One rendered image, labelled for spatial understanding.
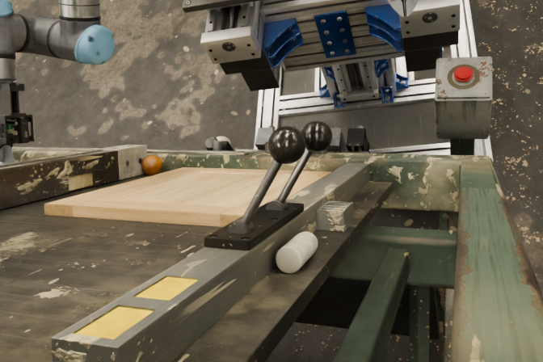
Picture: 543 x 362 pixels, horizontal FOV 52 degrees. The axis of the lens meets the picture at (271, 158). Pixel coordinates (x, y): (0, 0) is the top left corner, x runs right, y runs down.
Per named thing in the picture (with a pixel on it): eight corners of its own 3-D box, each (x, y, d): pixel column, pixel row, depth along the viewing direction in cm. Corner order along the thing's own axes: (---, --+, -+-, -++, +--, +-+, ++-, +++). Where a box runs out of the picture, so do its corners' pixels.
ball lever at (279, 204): (289, 220, 72) (341, 129, 69) (280, 226, 68) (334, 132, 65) (265, 204, 73) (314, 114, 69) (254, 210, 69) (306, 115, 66)
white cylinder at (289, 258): (301, 275, 60) (319, 254, 67) (300, 248, 59) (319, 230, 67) (275, 272, 61) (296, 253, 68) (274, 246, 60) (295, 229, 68)
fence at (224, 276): (369, 181, 124) (369, 163, 123) (120, 410, 34) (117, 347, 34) (347, 180, 125) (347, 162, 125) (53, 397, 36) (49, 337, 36)
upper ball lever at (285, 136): (257, 243, 61) (316, 136, 57) (244, 253, 57) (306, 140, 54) (229, 225, 62) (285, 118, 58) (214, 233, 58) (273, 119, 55)
